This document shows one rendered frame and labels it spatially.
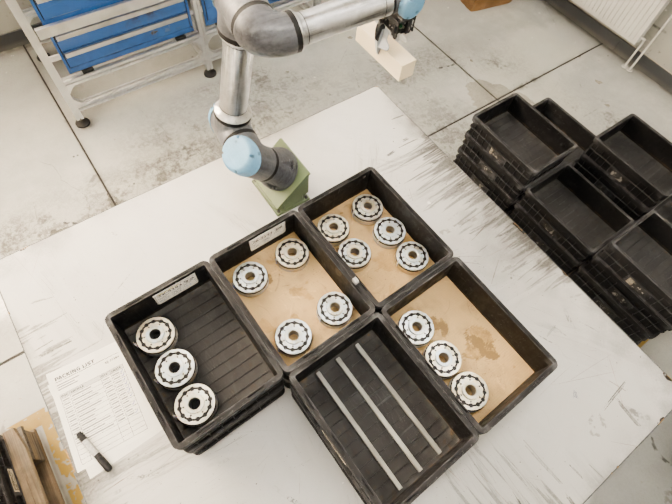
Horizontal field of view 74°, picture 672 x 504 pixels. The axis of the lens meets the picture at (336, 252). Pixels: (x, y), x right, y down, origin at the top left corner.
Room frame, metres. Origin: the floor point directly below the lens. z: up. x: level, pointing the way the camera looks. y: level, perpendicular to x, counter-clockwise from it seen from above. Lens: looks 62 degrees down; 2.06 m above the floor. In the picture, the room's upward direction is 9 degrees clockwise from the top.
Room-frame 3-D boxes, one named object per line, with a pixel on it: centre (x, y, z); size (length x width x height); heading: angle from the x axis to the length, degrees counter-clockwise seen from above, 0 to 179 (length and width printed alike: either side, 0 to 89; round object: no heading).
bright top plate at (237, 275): (0.52, 0.24, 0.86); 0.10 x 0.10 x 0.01
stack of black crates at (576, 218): (1.27, -1.05, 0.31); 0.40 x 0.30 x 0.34; 43
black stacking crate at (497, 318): (0.42, -0.38, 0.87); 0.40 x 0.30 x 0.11; 44
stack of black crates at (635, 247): (0.98, -1.32, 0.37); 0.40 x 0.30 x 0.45; 43
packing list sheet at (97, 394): (0.14, 0.59, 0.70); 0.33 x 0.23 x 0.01; 43
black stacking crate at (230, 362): (0.28, 0.32, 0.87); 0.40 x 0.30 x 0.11; 44
